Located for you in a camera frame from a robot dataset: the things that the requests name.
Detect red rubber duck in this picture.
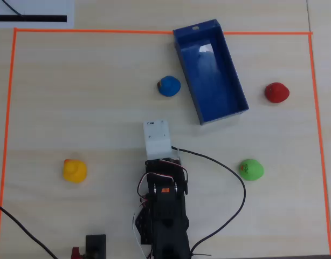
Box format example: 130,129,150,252
264,82,290,104

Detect blue rubber duck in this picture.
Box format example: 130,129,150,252
156,75,182,97

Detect blue rectangular plastic box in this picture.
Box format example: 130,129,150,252
173,18,250,126

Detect green rubber duck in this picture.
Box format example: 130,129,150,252
238,158,264,181

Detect yellow rubber duck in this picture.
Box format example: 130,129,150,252
63,159,88,185

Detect orange tape strip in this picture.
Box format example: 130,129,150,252
13,28,314,36
307,33,331,256
0,28,18,259

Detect black table clamp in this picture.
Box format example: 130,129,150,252
85,234,107,259

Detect white paper with black bar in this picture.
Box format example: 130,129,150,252
0,0,75,29

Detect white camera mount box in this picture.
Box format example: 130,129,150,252
142,118,173,159

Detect black camera cable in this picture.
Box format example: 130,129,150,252
171,146,247,257

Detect black table cable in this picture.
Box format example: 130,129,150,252
0,200,58,259

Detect thin black cable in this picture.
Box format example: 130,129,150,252
2,0,24,16

